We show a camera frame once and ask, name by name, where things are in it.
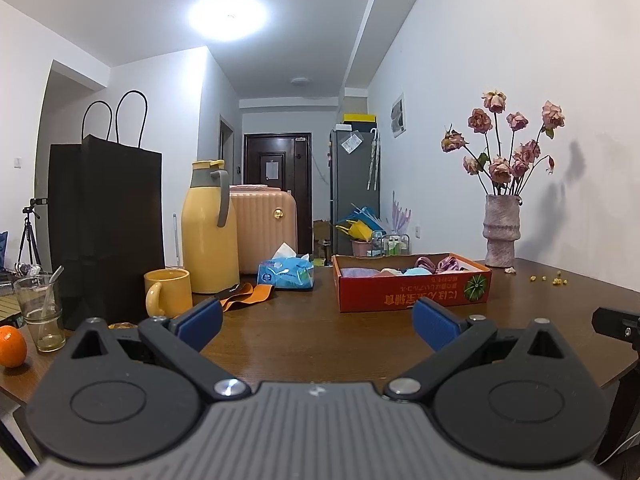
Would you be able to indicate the black box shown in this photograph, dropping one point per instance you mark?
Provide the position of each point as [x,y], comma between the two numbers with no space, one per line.
[357,126]

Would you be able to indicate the slatted wooden board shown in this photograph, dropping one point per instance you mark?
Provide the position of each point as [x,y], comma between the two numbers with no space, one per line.
[7,310]

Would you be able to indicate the blue soft tissue pack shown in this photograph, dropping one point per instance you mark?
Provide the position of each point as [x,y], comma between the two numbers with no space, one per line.
[287,274]

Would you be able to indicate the pink ribbed vase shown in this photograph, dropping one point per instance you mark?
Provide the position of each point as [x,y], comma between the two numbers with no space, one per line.
[501,232]

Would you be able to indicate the pink satin scrunchie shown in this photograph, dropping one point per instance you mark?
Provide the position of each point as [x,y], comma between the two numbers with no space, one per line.
[447,264]

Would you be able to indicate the dark brown entrance door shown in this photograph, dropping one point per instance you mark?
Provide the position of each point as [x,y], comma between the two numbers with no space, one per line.
[277,195]

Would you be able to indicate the blue and yellow bags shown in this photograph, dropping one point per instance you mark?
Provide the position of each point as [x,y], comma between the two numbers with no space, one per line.
[360,225]

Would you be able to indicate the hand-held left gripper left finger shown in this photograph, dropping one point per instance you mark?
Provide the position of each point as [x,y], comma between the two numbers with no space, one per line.
[200,322]

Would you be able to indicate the clear drinking glass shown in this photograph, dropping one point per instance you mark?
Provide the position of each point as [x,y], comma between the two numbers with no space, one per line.
[42,320]

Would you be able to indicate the folded white umbrella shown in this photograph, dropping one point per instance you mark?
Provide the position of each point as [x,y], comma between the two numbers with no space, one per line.
[374,160]

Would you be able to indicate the spoon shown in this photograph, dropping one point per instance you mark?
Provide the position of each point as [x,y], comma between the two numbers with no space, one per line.
[50,295]

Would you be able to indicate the grey refrigerator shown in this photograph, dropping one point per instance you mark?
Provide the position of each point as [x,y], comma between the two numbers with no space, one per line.
[352,180]

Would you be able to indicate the yellow thermos jug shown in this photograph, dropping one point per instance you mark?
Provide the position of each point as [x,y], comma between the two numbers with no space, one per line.
[205,240]

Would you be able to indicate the red cardboard box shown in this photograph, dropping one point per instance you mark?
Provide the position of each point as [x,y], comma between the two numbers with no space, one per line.
[400,295]

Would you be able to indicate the peach suitcase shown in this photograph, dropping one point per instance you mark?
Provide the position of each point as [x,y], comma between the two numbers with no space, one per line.
[265,230]

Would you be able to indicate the white wall panel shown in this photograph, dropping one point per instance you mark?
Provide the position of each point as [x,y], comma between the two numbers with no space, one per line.
[397,115]

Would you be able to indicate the light blue plush toy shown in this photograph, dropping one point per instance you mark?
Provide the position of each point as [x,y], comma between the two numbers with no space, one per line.
[417,271]

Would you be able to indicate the black paper bag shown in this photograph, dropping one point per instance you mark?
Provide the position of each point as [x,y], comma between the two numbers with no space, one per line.
[107,220]

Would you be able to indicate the dried pink roses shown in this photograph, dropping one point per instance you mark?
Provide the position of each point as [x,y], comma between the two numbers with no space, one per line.
[500,167]

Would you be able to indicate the clear jars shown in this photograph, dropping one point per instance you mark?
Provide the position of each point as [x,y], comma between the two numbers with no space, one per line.
[392,246]

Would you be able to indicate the hallway side door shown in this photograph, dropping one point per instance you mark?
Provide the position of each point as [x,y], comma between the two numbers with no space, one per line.
[226,152]

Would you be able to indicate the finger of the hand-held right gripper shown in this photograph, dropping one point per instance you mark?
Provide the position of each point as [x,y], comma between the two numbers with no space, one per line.
[612,322]

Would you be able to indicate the yellow mug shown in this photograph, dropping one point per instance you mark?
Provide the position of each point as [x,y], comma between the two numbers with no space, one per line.
[172,290]

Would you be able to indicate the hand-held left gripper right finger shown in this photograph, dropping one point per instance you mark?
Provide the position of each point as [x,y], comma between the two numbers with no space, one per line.
[435,327]

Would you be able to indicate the pink bucket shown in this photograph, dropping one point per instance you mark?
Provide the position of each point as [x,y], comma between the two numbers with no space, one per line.
[360,248]

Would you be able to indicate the yellow box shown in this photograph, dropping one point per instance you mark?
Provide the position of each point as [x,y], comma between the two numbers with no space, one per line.
[359,118]

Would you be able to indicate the yellow crumbs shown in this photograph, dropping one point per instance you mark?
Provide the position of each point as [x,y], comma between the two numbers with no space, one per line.
[555,279]

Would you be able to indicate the purple knitted pouch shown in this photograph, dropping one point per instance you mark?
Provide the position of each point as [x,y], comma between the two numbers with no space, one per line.
[360,272]

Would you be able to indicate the purple feather decoration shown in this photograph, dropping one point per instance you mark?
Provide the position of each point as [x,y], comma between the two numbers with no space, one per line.
[401,212]

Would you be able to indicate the small ceiling lamp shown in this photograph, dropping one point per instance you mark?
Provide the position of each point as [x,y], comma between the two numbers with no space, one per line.
[301,80]

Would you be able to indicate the black tripod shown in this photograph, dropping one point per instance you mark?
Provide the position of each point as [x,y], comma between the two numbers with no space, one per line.
[29,235]

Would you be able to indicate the orange fruit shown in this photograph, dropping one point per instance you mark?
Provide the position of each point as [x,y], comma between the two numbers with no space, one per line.
[11,346]

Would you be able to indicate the round ceiling light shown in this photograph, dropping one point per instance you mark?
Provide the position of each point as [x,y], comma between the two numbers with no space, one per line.
[227,17]

